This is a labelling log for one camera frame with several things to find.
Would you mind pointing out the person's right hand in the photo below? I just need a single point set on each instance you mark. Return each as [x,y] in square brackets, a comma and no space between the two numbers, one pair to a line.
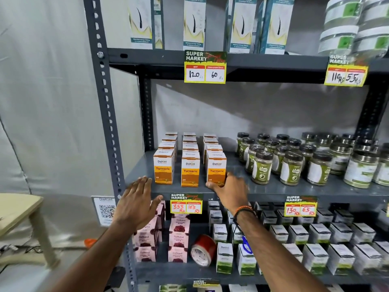
[234,194]

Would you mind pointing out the person's left hand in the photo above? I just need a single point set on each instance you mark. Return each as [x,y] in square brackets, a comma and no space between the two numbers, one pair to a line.
[135,206]

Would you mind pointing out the person's left little finger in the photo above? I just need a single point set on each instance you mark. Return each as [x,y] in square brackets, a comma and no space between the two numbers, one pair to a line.
[126,194]

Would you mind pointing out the person's left thumb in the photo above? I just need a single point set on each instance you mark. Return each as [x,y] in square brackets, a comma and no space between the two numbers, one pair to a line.
[155,205]

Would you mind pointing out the person's left middle finger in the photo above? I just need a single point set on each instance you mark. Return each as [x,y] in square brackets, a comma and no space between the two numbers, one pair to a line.
[140,187]

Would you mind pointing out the person's right thumb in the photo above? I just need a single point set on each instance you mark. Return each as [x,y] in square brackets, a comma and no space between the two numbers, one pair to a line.
[215,187]

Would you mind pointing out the orange white supplement box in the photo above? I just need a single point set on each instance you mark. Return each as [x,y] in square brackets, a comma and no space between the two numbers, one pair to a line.
[216,167]

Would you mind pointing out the person's left forearm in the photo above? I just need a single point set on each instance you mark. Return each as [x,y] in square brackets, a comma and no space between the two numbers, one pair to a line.
[100,255]

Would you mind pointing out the person's right forearm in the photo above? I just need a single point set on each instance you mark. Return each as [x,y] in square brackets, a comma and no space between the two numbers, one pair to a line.
[273,255]

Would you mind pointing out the white code sign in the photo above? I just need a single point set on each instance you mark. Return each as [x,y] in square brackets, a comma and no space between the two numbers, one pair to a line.
[105,211]

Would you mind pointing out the rows of orange white boxes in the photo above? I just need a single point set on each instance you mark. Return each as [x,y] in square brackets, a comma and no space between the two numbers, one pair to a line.
[190,170]

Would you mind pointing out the yellow price tag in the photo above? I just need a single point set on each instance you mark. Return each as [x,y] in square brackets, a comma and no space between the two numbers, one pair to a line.
[186,204]
[205,68]
[345,72]
[206,283]
[301,207]

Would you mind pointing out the stack of pink boxes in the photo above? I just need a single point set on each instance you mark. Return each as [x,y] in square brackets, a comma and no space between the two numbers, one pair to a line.
[177,240]

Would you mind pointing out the group of dark-lidded powder jars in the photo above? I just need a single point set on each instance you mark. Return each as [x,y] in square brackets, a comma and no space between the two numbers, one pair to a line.
[262,170]

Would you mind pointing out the orange plastic object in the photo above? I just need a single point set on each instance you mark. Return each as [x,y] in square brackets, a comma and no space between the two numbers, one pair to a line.
[90,243]

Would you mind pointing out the red tape roll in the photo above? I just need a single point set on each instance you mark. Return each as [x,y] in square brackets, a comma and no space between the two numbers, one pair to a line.
[203,250]

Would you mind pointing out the blue scissors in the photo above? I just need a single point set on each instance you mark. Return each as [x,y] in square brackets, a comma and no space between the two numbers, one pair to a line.
[246,243]

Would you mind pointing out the green white packet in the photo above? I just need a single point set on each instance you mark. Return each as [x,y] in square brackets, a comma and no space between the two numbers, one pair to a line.
[172,288]

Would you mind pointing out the grey metal shelving rack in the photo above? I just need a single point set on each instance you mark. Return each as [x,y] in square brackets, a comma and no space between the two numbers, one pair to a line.
[103,88]

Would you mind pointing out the beige wooden stool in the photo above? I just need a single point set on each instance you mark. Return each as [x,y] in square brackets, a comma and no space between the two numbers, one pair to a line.
[21,209]

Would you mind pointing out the rows of white green boxes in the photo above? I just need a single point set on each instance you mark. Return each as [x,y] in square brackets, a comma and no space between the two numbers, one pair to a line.
[314,258]

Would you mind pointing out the group of silver-lidded green jars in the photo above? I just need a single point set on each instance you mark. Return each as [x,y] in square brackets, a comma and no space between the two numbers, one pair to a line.
[360,170]

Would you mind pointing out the row of tall teal-edged boxes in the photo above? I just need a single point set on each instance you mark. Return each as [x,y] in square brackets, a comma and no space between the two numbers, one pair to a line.
[194,24]

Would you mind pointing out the white jar green label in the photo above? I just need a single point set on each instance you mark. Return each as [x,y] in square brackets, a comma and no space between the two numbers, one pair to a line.
[343,10]
[337,42]
[375,12]
[370,44]

